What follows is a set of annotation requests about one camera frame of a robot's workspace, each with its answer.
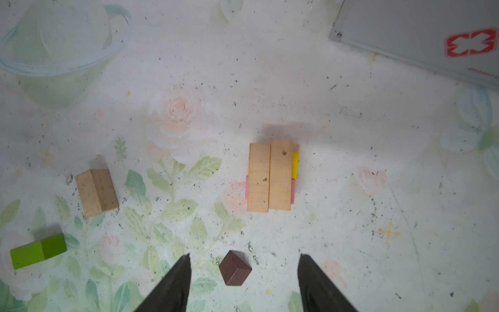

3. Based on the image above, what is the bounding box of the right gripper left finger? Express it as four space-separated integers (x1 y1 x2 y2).
135 254 192 312

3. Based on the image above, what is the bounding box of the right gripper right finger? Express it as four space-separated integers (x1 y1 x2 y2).
298 254 357 312

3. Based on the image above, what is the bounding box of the natural wood block with hole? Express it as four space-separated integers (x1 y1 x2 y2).
269 140 299 211

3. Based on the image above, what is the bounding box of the yellow wood block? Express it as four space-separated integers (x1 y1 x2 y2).
292 152 300 180

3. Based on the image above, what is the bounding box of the dark brown wood block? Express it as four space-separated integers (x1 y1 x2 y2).
218 250 252 286

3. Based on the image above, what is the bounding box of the natural wood block lower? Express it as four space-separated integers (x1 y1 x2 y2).
75 169 119 218

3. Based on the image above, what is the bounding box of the green wood block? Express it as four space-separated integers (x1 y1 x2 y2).
10 233 67 270

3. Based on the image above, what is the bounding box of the silver metal first-aid case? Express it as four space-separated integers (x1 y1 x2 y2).
330 1 498 90

